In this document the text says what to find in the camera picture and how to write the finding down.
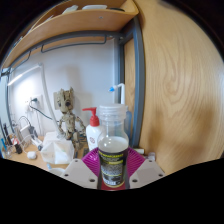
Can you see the grey metal shelf frame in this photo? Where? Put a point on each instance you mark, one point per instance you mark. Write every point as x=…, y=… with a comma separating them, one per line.
x=140, y=83

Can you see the blue squeeze bottle white spout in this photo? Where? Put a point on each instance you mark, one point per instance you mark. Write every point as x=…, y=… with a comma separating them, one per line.
x=122, y=93

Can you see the white red-pump lotion bottle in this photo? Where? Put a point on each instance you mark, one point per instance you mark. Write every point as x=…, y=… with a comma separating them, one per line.
x=92, y=133

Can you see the pink and white packet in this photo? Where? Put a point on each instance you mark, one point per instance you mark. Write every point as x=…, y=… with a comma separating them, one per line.
x=151, y=156

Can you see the white tissue pack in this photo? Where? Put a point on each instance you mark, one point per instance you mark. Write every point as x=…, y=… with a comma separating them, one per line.
x=57, y=150

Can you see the white power adapter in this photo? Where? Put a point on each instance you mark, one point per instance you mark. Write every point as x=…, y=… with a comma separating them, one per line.
x=26, y=131

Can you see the small white earbuds case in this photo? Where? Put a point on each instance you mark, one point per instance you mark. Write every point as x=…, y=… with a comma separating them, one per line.
x=31, y=155

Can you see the white desk lamp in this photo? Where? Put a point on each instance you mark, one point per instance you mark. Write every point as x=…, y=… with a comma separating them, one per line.
x=46, y=96

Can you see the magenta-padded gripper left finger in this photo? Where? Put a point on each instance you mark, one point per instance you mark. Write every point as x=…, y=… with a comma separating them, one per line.
x=78, y=171

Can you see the wooden shelf unit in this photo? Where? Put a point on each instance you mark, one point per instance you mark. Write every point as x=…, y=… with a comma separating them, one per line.
x=80, y=21

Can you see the white power strip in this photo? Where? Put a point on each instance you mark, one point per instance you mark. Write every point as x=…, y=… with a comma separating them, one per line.
x=36, y=144

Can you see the white wall socket with plug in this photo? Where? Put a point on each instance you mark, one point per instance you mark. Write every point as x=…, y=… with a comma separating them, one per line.
x=36, y=101

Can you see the clear bottle with dark label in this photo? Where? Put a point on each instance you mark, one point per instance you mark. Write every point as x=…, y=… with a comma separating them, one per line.
x=113, y=160

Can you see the brown tree creature figurine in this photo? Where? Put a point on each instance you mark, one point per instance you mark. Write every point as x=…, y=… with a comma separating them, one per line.
x=68, y=120

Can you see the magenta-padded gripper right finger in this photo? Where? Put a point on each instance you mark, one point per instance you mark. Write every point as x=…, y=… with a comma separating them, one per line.
x=146, y=170

